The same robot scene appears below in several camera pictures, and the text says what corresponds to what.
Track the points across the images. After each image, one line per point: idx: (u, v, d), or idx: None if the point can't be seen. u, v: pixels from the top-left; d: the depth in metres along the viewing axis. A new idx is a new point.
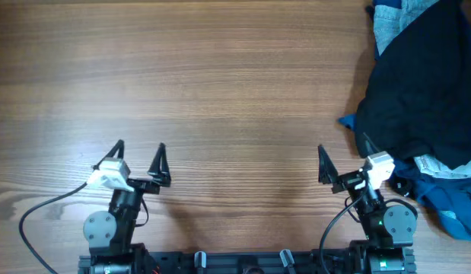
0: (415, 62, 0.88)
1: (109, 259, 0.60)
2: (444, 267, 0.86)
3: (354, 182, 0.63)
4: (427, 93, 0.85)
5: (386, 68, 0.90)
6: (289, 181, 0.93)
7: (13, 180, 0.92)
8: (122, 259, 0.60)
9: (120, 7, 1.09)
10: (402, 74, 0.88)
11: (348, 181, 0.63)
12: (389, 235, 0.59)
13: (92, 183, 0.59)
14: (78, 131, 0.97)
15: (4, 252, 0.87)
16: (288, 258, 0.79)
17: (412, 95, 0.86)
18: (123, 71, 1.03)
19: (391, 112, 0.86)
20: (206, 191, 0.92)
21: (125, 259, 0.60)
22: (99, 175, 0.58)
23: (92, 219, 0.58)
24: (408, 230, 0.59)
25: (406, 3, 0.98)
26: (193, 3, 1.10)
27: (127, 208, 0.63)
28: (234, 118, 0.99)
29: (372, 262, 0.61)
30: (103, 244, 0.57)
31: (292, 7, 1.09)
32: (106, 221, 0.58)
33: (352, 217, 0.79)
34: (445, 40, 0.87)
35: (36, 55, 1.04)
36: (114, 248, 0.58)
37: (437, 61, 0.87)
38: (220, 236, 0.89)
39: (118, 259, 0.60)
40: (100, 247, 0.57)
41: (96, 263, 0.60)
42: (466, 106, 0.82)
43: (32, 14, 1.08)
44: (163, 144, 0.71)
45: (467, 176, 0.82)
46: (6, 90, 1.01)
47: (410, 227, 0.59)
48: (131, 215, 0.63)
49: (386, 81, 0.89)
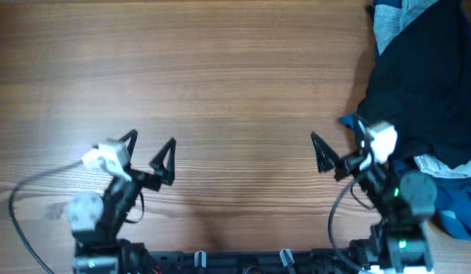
0: (415, 62, 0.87)
1: (95, 250, 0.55)
2: (444, 266, 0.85)
3: (358, 161, 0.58)
4: (427, 93, 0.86)
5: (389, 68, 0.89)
6: (289, 181, 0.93)
7: (13, 180, 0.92)
8: (109, 250, 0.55)
9: (120, 7, 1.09)
10: (403, 75, 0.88)
11: (351, 161, 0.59)
12: (407, 205, 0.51)
13: (88, 163, 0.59)
14: (78, 131, 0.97)
15: (3, 252, 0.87)
16: (288, 257, 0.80)
17: (412, 95, 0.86)
18: (123, 71, 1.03)
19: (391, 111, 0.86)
20: (207, 191, 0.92)
21: (112, 253, 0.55)
22: (96, 155, 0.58)
23: (77, 199, 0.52)
24: (429, 198, 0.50)
25: (406, 3, 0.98)
26: (192, 3, 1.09)
27: (120, 195, 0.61)
28: (234, 117, 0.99)
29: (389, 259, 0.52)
30: (87, 230, 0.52)
31: (292, 7, 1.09)
32: (92, 202, 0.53)
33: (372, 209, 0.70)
34: (445, 40, 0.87)
35: (36, 55, 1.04)
36: (99, 234, 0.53)
37: (438, 61, 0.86)
38: (220, 235, 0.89)
39: (103, 251, 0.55)
40: (86, 231, 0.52)
41: (80, 255, 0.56)
42: (466, 106, 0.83)
43: (32, 14, 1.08)
44: (173, 140, 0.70)
45: (467, 175, 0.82)
46: (5, 90, 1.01)
47: (432, 195, 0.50)
48: (119, 202, 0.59)
49: (386, 81, 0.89)
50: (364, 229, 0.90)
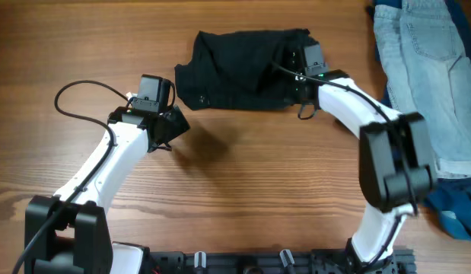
0: (396, 59, 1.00)
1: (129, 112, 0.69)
2: (444, 268, 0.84)
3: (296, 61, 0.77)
4: (404, 69, 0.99)
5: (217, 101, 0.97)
6: (288, 181, 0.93)
7: (14, 180, 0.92)
8: (141, 115, 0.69)
9: (121, 7, 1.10)
10: (391, 68, 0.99)
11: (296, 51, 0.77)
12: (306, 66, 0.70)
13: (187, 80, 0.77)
14: (77, 131, 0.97)
15: (3, 253, 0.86)
16: (288, 258, 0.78)
17: (407, 71, 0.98)
18: (122, 71, 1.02)
19: (404, 93, 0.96)
20: (208, 191, 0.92)
21: (144, 116, 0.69)
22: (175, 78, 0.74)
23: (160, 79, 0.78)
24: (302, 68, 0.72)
25: (406, 4, 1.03)
26: (193, 4, 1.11)
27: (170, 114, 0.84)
28: (234, 118, 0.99)
29: (335, 79, 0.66)
30: (151, 86, 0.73)
31: (291, 6, 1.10)
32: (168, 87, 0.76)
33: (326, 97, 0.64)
34: (383, 41, 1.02)
35: (37, 56, 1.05)
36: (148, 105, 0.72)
37: (389, 52, 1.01)
38: (220, 236, 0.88)
39: (136, 113, 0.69)
40: (148, 81, 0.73)
41: (115, 111, 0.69)
42: (420, 57, 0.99)
43: (34, 14, 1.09)
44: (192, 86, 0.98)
45: (467, 176, 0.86)
46: (6, 90, 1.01)
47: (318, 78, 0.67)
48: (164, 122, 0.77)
49: (394, 73, 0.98)
50: None
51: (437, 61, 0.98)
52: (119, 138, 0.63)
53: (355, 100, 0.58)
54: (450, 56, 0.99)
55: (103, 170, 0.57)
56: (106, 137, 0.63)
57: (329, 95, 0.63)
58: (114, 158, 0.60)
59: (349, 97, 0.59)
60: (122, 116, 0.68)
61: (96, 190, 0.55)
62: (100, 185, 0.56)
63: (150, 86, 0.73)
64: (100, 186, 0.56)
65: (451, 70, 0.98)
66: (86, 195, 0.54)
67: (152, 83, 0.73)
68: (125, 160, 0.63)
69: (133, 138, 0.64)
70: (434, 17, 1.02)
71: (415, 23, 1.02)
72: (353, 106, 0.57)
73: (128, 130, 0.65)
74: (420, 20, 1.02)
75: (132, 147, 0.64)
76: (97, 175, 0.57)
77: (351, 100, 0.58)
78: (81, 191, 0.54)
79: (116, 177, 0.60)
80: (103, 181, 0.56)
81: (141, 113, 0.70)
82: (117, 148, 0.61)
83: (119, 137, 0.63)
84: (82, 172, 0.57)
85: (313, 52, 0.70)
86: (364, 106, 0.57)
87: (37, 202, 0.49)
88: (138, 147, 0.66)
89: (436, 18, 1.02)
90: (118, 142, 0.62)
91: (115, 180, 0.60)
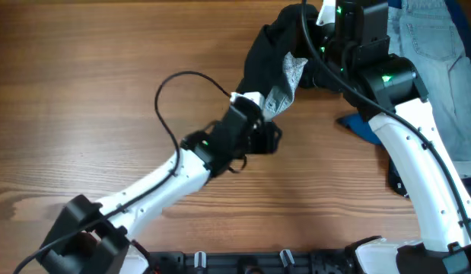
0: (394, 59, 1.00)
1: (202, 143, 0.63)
2: None
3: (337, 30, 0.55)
4: None
5: (272, 97, 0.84)
6: (288, 182, 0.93)
7: (14, 180, 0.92)
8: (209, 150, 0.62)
9: (120, 7, 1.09)
10: None
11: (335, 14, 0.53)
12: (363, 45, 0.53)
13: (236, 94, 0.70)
14: (77, 131, 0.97)
15: (4, 252, 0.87)
16: (288, 258, 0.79)
17: None
18: (123, 71, 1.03)
19: None
20: (207, 191, 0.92)
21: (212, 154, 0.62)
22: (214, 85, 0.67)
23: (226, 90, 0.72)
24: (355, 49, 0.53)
25: (406, 4, 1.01)
26: (192, 3, 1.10)
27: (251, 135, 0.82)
28: None
29: (402, 78, 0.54)
30: (235, 119, 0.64)
31: None
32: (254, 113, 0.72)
33: (391, 135, 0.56)
34: None
35: (37, 56, 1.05)
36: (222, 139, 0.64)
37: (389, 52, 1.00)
38: (220, 236, 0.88)
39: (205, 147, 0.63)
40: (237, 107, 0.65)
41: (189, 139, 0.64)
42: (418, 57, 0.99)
43: (33, 14, 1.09)
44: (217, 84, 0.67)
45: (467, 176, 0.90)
46: (6, 91, 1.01)
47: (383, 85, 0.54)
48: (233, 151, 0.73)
49: None
50: (362, 228, 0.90)
51: (437, 61, 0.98)
52: (182, 168, 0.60)
53: (435, 172, 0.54)
54: (450, 56, 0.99)
55: (149, 199, 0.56)
56: (171, 160, 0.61)
57: (399, 141, 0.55)
58: (166, 190, 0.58)
59: (426, 160, 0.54)
60: (195, 146, 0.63)
61: (135, 217, 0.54)
62: (141, 211, 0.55)
63: (233, 118, 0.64)
64: (141, 214, 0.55)
65: (451, 70, 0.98)
66: (126, 216, 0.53)
67: (236, 114, 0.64)
68: (176, 193, 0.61)
69: (195, 174, 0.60)
70: (435, 17, 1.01)
71: (414, 23, 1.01)
72: (432, 186, 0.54)
73: (193, 163, 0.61)
74: (420, 20, 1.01)
75: (191, 181, 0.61)
76: (144, 200, 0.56)
77: (437, 183, 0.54)
78: (122, 211, 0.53)
79: (160, 205, 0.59)
80: (144, 209, 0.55)
81: (217, 145, 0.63)
82: (176, 180, 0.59)
83: (183, 168, 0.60)
84: (132, 190, 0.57)
85: (375, 18, 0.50)
86: (450, 195, 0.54)
87: (81, 205, 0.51)
88: (197, 183, 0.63)
89: (436, 19, 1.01)
90: (179, 173, 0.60)
91: (157, 208, 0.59)
